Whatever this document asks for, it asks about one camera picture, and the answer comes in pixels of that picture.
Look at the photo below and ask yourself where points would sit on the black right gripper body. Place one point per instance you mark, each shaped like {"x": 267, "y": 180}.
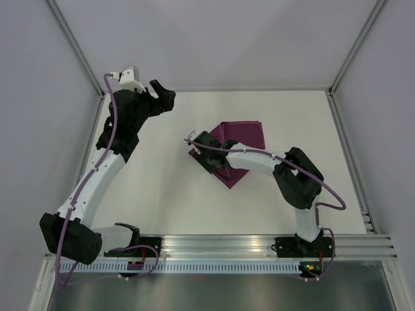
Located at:
{"x": 203, "y": 159}

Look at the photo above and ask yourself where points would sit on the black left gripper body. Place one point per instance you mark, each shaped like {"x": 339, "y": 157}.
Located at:
{"x": 147, "y": 106}

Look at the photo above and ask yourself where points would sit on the purple cloth napkin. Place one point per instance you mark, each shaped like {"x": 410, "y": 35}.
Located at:
{"x": 249, "y": 133}

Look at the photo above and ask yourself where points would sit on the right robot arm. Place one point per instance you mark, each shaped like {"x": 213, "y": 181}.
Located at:
{"x": 297, "y": 178}

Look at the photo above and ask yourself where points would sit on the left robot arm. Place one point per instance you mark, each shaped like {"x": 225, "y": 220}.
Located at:
{"x": 67, "y": 232}

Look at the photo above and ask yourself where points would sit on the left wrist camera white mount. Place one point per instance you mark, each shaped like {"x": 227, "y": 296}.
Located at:
{"x": 128, "y": 79}

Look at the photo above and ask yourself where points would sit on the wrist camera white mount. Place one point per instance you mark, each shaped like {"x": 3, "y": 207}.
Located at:
{"x": 191, "y": 137}
{"x": 128, "y": 79}

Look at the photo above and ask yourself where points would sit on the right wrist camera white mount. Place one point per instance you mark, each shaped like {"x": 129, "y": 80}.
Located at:
{"x": 191, "y": 137}

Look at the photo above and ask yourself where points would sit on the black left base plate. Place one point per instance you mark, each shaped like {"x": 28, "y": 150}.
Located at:
{"x": 153, "y": 244}

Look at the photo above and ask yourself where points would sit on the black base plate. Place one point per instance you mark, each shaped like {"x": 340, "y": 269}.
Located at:
{"x": 153, "y": 244}
{"x": 294, "y": 247}

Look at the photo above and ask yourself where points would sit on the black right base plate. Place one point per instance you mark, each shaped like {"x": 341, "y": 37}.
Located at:
{"x": 294, "y": 247}

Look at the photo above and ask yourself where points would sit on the white slotted cable duct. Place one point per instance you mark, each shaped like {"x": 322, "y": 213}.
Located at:
{"x": 192, "y": 266}

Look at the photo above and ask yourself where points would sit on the aluminium frame post left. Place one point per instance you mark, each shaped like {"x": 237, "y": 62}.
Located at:
{"x": 64, "y": 27}

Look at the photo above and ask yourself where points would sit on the aluminium frame post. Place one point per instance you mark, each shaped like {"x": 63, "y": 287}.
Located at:
{"x": 64, "y": 27}
{"x": 359, "y": 41}

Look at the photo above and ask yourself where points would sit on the aluminium front rail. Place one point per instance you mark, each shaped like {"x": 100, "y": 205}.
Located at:
{"x": 258, "y": 247}

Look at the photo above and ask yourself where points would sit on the aluminium frame post right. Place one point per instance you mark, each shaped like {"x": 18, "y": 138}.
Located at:
{"x": 359, "y": 41}

